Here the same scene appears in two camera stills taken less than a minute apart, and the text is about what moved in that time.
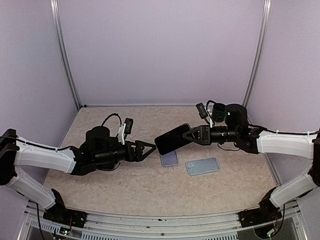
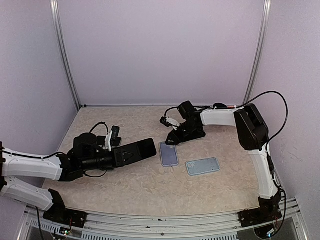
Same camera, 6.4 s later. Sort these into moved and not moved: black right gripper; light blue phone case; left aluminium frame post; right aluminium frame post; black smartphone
Moved: black smartphone; black right gripper
Not moved: right aluminium frame post; light blue phone case; left aluminium frame post
